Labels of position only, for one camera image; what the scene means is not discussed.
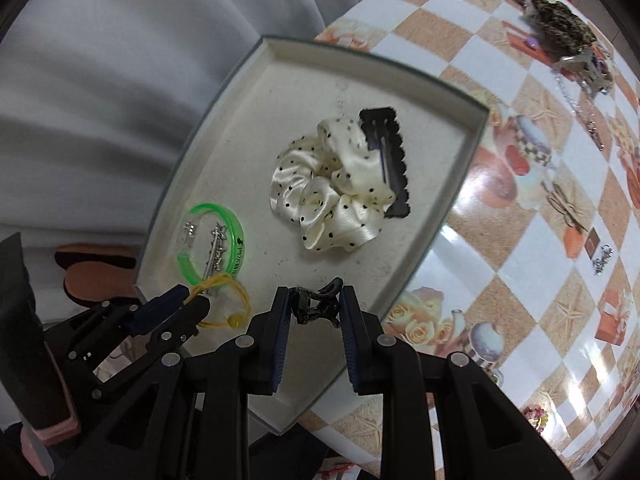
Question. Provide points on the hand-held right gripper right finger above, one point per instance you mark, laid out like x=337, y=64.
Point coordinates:
x=352, y=340

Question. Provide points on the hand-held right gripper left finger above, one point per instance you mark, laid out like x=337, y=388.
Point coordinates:
x=277, y=340

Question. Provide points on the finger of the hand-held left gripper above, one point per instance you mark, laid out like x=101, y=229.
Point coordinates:
x=187, y=317
x=160, y=305

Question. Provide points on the dark small claw clip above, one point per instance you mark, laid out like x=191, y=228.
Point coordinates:
x=307, y=305

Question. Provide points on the silver rhinestone barrette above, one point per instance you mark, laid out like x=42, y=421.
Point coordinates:
x=218, y=250

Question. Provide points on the cream polka dot scrunchie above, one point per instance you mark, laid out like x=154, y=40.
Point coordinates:
x=320, y=200

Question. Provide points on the black scalloped snap clips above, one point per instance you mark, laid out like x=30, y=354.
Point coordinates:
x=395, y=180

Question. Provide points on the grey shallow tray box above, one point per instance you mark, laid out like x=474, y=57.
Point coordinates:
x=250, y=135

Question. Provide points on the brown slipper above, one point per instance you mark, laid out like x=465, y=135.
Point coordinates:
x=95, y=255
x=95, y=285

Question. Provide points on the person's dark trouser leg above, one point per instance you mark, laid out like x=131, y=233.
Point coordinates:
x=30, y=340

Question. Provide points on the checkered printed tablecloth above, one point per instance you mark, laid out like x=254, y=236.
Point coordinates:
x=500, y=310

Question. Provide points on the white curtain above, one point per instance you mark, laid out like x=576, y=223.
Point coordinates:
x=125, y=85

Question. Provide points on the gold bow hair pin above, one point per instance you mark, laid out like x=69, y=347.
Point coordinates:
x=567, y=207

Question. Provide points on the small silver rhinestone clip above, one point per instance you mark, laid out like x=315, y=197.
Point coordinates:
x=603, y=260

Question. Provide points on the leopard print scrunchie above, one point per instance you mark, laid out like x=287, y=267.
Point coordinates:
x=560, y=22

